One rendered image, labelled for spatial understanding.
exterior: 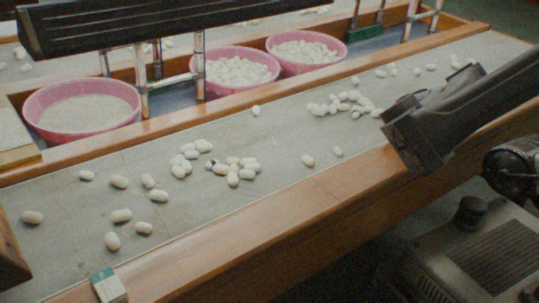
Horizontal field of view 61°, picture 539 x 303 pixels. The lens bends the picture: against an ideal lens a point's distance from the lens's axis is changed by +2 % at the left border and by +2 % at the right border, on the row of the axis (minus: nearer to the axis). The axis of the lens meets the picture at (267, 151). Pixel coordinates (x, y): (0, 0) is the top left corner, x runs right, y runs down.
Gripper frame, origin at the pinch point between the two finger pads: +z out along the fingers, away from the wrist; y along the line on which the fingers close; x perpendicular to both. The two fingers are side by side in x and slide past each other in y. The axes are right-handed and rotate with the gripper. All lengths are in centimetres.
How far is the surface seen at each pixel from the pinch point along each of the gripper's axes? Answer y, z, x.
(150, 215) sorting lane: 63, 5, 1
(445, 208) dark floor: -75, 57, 54
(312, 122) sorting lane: 14.6, 11.9, -4.4
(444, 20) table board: -90, 39, -24
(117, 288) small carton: 76, -9, 8
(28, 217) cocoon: 82, 12, -6
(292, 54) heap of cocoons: -8.5, 39.4, -27.0
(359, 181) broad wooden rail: 24.2, -8.9, 9.9
